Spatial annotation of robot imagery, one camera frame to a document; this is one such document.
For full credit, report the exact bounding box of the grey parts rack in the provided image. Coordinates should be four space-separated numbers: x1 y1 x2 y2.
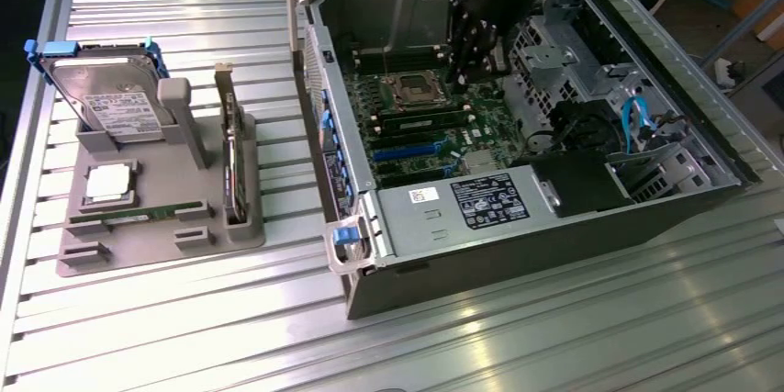
55 77 269 279

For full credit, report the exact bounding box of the black fan shroud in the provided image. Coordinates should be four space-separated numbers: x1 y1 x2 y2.
511 100 637 220

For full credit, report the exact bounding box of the blue disk caddy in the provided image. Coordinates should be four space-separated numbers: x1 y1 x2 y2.
23 36 171 86

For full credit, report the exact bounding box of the green RAM stick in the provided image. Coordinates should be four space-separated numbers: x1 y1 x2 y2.
379 112 471 133
69 202 205 227

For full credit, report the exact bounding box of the metal disk bay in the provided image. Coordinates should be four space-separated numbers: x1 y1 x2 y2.
506 14 653 106

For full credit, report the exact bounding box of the blue expansion slot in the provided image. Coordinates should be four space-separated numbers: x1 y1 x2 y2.
371 142 445 162

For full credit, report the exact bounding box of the graphics card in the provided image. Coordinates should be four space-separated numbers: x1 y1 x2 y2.
214 61 254 230

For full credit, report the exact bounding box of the blue wire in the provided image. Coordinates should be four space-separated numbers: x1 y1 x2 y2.
621 94 655 155

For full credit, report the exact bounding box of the CPU socket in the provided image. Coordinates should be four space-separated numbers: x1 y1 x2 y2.
391 72 445 106

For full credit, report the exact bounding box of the silver hard disk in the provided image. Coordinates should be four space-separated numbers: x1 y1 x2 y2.
50 54 165 145

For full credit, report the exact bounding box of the blue case latch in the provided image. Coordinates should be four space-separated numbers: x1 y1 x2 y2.
331 225 359 247

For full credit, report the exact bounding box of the silver chipset heatsink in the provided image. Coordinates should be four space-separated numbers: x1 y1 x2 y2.
463 152 506 174

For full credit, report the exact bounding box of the black open PC case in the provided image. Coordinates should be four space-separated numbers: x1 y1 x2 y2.
286 0 765 321

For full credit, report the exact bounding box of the black expansion slot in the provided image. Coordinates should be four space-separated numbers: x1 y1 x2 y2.
373 158 459 178

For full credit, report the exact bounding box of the silver CPU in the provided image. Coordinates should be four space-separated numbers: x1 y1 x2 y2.
83 163 137 203

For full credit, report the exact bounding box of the white plug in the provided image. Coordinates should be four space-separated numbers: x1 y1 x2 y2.
713 57 738 88

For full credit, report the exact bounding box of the green motherboard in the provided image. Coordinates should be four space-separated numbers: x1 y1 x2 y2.
339 38 530 191

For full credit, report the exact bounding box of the silver power supply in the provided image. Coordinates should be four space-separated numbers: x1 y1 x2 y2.
373 166 557 259

